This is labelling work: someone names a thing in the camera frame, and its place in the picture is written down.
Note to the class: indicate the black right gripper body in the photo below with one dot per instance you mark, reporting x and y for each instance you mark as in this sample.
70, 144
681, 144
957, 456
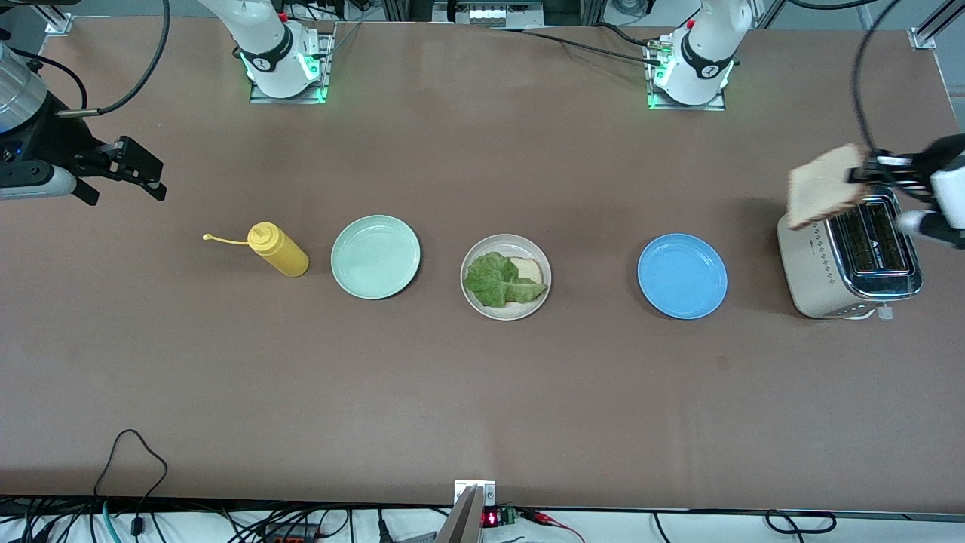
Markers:
51, 141

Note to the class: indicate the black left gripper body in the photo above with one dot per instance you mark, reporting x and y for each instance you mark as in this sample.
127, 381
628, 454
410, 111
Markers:
932, 160

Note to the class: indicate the toasted brown bread slice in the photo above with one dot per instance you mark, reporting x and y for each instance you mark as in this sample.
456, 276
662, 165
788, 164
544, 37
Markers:
825, 188

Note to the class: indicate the yellow squeeze bottle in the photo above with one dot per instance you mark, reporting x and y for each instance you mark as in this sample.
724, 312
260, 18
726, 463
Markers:
283, 253

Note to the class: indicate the pale bread slice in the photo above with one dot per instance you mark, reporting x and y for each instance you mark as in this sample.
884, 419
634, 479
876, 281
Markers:
528, 270

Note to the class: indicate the green lettuce leaf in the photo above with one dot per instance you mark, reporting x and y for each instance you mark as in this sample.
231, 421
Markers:
494, 279

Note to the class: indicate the blue plate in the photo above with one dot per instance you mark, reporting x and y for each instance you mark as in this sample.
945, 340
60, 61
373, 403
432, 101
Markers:
682, 277

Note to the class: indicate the mint green plate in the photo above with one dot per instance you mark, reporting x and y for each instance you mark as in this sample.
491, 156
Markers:
375, 256

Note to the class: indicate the beige plate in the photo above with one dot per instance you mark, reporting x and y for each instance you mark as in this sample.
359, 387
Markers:
471, 305

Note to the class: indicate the beige chrome toaster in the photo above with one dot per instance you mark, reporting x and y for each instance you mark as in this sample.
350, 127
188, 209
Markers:
810, 271

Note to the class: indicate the grey electrical box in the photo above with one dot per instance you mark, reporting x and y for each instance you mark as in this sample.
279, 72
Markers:
486, 13

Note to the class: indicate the small red display module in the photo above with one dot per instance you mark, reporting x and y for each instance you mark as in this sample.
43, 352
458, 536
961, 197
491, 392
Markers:
491, 519

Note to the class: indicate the aluminium frame profile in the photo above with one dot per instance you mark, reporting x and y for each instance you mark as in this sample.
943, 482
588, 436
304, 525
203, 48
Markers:
935, 26
60, 24

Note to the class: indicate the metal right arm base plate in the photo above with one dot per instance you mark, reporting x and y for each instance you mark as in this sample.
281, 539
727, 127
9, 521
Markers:
286, 99

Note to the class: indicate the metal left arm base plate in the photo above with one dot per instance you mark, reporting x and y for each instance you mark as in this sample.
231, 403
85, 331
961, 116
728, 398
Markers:
686, 106

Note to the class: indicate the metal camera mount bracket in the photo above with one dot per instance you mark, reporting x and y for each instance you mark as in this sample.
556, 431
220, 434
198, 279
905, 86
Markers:
471, 520

